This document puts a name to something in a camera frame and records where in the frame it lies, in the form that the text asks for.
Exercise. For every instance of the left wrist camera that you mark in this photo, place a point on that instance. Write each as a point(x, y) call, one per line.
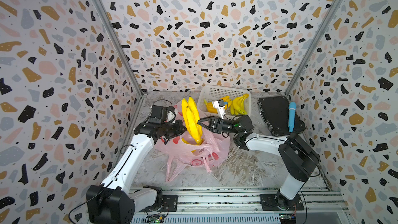
point(162, 115)

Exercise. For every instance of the pink plastic bag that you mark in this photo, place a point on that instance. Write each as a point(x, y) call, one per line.
point(212, 152)
point(176, 164)

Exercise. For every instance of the blue microphone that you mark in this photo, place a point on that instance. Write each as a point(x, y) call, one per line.
point(291, 116)

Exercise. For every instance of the right circuit board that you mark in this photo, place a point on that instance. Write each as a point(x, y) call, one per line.
point(287, 218)

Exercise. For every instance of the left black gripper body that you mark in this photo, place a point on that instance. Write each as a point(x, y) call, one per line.
point(172, 129)

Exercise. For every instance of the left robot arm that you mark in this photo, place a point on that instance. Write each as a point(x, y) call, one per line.
point(111, 201)

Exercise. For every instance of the white plastic basket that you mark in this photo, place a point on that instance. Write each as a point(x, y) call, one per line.
point(232, 96)

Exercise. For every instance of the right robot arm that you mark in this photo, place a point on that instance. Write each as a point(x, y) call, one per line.
point(298, 156)

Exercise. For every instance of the black case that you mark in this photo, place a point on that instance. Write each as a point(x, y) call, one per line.
point(274, 111)

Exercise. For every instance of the yellow banana bunch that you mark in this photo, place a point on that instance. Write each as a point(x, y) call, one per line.
point(191, 117)
point(210, 108)

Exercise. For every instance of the greenish banana bunch right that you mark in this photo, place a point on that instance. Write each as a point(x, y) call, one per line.
point(237, 105)

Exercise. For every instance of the aluminium rail frame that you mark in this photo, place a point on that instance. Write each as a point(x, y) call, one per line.
point(241, 205)

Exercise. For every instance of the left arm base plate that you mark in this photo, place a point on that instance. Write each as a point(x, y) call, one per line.
point(168, 203)

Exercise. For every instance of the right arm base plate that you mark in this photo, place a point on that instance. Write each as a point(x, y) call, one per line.
point(277, 202)

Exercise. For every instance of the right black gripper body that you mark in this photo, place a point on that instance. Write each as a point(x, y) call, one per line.
point(225, 126)

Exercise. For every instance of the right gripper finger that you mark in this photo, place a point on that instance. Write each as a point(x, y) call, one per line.
point(210, 127)
point(206, 119)

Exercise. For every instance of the left green circuit board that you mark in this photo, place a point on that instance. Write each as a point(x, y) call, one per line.
point(155, 219)

